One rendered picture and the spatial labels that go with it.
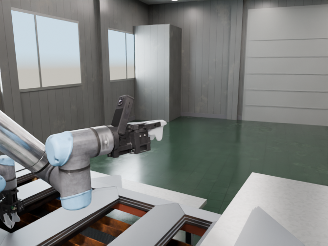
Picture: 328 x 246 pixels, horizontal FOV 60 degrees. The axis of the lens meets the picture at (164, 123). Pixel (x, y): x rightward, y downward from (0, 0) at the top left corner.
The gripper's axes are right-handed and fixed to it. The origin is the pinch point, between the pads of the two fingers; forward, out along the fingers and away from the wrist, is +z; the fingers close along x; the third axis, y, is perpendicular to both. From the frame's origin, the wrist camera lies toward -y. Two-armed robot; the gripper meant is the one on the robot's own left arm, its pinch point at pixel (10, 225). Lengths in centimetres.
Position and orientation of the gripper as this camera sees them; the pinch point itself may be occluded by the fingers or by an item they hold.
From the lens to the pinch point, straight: 164.3
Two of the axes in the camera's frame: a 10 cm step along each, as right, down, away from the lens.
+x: 5.0, -1.8, 8.5
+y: 8.7, 1.0, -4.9
